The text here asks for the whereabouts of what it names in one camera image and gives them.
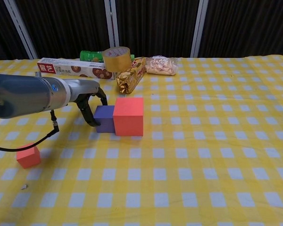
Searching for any yellow checkered tablecloth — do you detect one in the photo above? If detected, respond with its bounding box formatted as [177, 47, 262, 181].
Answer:
[0, 54, 283, 226]

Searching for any black pleated curtain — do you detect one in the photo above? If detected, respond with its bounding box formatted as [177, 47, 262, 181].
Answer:
[0, 0, 283, 59]

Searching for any green plastic drink bottle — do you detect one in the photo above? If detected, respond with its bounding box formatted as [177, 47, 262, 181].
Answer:
[79, 50, 135, 64]

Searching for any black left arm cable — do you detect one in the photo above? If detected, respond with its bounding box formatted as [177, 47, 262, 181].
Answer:
[0, 110, 60, 151]

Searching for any gold snack package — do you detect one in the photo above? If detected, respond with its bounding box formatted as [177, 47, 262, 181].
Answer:
[115, 56, 147, 95]

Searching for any small red foam cube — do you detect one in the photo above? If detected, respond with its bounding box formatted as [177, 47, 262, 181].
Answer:
[16, 143, 42, 169]

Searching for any long white baking paper box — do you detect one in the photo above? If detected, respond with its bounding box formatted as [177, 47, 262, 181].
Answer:
[36, 57, 117, 81]

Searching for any clear tape roll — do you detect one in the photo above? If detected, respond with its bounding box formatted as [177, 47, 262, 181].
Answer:
[102, 46, 132, 73]

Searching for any purple foam cube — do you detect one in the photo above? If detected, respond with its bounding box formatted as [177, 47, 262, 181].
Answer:
[93, 105, 116, 134]

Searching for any white metal frame post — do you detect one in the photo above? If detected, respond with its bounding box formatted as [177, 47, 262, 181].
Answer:
[3, 0, 38, 59]
[190, 0, 209, 58]
[104, 0, 120, 51]

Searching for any large red foam cube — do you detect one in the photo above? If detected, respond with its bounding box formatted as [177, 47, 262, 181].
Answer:
[113, 97, 144, 137]

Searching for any clear bag of candies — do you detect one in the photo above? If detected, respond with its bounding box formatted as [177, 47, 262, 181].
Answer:
[145, 55, 179, 76]

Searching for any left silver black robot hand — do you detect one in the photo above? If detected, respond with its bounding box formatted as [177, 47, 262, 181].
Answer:
[67, 79, 108, 128]

